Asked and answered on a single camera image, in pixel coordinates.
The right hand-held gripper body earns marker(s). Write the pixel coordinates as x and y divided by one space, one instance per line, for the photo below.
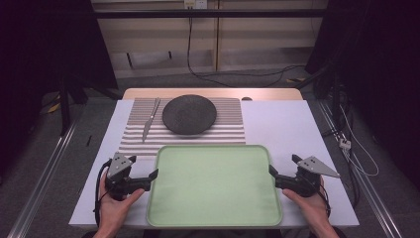
312 167

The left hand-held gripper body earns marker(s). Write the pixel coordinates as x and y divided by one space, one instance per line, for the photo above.
119 165

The person's right hand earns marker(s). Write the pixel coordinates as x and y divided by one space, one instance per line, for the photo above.
313 208

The person's left hand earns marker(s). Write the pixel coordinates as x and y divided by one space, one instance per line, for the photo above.
112 211

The white table cover board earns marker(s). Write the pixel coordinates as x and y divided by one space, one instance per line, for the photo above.
284 129

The small black stick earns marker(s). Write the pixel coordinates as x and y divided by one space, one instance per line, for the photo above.
88 140

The white power adapter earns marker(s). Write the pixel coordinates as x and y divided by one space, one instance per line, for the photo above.
345 143

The silver metal fork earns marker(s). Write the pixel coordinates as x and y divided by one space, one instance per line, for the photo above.
150 121

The light green tray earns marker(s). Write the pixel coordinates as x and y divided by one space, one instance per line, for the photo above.
214 188

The striped grey white placemat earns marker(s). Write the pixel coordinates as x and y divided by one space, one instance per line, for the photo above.
228 129

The dark grey round plate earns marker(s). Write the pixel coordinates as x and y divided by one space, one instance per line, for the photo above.
189 114

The small dark round object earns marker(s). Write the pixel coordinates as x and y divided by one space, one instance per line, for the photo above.
246 98

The yellow floor tape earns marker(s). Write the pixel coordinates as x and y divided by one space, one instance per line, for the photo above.
54 107
295 80

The black metal stand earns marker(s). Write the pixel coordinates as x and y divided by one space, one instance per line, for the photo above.
65 105

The dark curtain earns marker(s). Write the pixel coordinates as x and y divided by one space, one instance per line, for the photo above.
49 43
373 66

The black horizontal bar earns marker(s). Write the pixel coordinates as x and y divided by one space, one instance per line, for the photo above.
211 13

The aluminium floor rail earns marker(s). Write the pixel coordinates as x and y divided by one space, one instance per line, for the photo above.
363 185
43 185

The white wall socket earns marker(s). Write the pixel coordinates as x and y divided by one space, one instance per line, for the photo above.
195 3

